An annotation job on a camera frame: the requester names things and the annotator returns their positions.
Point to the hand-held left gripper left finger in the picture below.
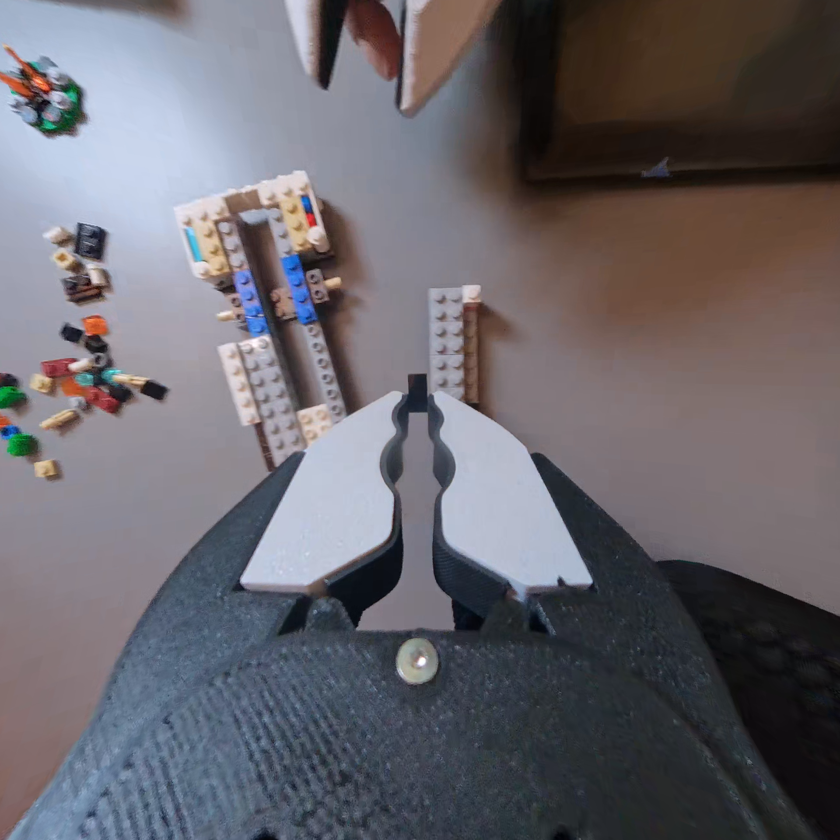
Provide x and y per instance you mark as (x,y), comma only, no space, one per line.
(328,505)

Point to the small pale scrap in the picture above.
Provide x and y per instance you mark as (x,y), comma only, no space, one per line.
(657,170)

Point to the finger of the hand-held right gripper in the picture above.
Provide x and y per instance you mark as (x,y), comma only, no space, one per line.
(308,33)
(439,46)

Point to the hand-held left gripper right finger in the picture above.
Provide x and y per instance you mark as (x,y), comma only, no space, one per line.
(512,518)

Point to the grey lego wall assembly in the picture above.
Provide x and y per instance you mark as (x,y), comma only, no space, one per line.
(449,334)

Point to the dark rectangular panel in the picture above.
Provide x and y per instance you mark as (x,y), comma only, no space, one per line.
(689,79)

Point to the green lego campfire build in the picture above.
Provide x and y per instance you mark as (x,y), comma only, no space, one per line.
(49,105)

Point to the pile of small lego pieces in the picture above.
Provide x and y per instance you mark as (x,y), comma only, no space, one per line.
(92,380)

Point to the person's right hand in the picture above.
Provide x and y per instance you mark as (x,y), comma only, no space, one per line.
(374,33)

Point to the small black lego piece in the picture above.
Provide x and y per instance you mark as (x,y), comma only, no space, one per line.
(417,387)

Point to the lego vehicle base assembly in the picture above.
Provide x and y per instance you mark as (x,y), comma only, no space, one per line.
(262,367)

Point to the black braided cushion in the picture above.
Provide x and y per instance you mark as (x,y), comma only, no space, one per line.
(787,689)

